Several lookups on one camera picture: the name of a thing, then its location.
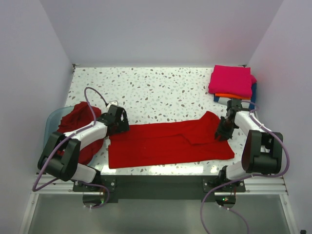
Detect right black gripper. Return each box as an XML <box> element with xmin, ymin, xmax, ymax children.
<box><xmin>214</xmin><ymin>116</ymin><xmax>237</xmax><ymax>141</ymax></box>

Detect bright red t-shirt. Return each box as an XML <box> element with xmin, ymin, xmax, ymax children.
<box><xmin>108</xmin><ymin>111</ymin><xmax>234</xmax><ymax>169</ymax></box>

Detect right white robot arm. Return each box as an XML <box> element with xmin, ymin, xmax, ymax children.
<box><xmin>212</xmin><ymin>98</ymin><xmax>283</xmax><ymax>192</ymax></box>

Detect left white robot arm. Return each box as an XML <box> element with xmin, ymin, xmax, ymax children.
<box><xmin>37</xmin><ymin>104</ymin><xmax>129</xmax><ymax>191</ymax></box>

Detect folded white printed t-shirt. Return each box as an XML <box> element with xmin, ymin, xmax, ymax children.
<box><xmin>214</xmin><ymin>96</ymin><xmax>230</xmax><ymax>105</ymax></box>

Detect folded orange t-shirt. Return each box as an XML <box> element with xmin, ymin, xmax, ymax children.
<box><xmin>215</xmin><ymin>93</ymin><xmax>251</xmax><ymax>100</ymax></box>

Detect dark red t-shirt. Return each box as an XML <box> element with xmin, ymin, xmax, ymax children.
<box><xmin>57</xmin><ymin>101</ymin><xmax>104</xmax><ymax>165</ymax></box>

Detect folded pink t-shirt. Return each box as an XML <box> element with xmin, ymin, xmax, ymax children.
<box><xmin>208</xmin><ymin>65</ymin><xmax>257</xmax><ymax>99</ymax></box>

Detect folded blue t-shirt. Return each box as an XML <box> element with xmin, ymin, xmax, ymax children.
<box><xmin>249</xmin><ymin>83</ymin><xmax>257</xmax><ymax>109</ymax></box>

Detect translucent blue plastic bin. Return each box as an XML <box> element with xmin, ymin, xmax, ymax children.
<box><xmin>44</xmin><ymin>106</ymin><xmax>103</xmax><ymax>171</ymax></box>

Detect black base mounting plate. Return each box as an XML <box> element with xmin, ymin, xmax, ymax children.
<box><xmin>73</xmin><ymin>174</ymin><xmax>246</xmax><ymax>204</ymax></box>

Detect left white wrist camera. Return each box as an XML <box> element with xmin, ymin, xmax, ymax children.
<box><xmin>107</xmin><ymin>100</ymin><xmax>118</xmax><ymax>107</ymax></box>

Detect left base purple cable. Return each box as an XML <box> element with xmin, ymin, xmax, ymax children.
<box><xmin>73</xmin><ymin>180</ymin><xmax>111</xmax><ymax>210</ymax></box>

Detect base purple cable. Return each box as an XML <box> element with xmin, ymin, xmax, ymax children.
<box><xmin>73</xmin><ymin>180</ymin><xmax>111</xmax><ymax>210</ymax></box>
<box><xmin>200</xmin><ymin>176</ymin><xmax>252</xmax><ymax>234</ymax></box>

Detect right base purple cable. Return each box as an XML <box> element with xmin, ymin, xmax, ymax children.
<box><xmin>200</xmin><ymin>176</ymin><xmax>252</xmax><ymax>234</ymax></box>

